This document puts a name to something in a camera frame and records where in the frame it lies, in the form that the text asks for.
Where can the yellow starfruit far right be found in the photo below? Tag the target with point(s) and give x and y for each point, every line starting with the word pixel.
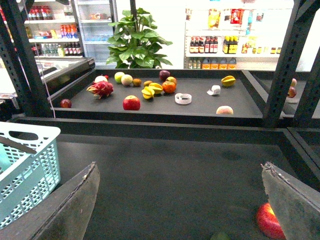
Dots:
pixel 228 81

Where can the brown kiwi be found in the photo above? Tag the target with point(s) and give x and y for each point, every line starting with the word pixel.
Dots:
pixel 136 82
pixel 147 83

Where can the red apple near gripper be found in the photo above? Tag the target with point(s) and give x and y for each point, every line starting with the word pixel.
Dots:
pixel 268 223

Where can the pink dragon fruit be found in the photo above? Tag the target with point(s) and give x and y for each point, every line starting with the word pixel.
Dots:
pixel 101 89

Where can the black metal shelf post left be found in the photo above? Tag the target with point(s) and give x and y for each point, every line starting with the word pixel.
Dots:
pixel 20 62

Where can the red apple behind post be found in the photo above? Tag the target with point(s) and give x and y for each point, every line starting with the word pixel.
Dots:
pixel 292 92

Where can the orange persimmon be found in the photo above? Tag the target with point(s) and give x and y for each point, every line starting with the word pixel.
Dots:
pixel 169 87

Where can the yellow starfruit front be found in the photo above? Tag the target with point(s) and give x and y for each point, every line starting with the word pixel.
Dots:
pixel 147 92

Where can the brown kiwi left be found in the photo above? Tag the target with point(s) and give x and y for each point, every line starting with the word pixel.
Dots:
pixel 136 82

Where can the pale peach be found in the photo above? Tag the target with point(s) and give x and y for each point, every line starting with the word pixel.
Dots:
pixel 224 110

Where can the yellow starfruit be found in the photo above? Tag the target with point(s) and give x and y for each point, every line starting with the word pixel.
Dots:
pixel 156 87
pixel 147 92
pixel 228 81

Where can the white onion with red pepper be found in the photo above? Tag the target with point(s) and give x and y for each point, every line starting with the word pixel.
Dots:
pixel 101 78

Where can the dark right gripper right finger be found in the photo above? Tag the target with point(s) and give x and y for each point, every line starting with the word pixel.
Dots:
pixel 295 204

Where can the light blue plastic basket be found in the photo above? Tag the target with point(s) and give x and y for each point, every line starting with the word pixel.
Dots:
pixel 26 179

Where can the yellow starfruit middle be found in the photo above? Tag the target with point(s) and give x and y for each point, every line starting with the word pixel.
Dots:
pixel 156 87

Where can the green apple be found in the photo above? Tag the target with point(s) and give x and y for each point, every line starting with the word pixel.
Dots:
pixel 118 76

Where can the red yellow apple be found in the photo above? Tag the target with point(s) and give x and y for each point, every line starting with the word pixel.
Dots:
pixel 172 80

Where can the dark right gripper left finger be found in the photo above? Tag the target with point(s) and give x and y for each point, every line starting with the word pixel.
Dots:
pixel 63 215

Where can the brown kiwi right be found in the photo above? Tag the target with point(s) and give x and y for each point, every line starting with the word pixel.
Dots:
pixel 147 83

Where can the small dark red plum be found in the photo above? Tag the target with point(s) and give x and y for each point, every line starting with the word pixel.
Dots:
pixel 65 103

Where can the grocery shelf with bottles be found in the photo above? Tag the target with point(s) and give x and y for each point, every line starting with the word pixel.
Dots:
pixel 244 34

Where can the red apple on tray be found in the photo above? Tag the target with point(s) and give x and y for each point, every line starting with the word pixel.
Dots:
pixel 131 103

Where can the white foam net piece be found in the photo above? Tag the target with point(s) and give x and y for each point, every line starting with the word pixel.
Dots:
pixel 215 90

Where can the green potted plant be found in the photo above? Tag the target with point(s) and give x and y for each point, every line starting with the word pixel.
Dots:
pixel 135 43

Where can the black metal shelf post right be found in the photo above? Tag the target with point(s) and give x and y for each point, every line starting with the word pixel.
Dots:
pixel 299 25

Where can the pale round melon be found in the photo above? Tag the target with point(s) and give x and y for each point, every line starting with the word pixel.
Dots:
pixel 126 80

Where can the black metal shelf post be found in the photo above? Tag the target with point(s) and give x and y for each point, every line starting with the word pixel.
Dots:
pixel 20 62
pixel 299 25

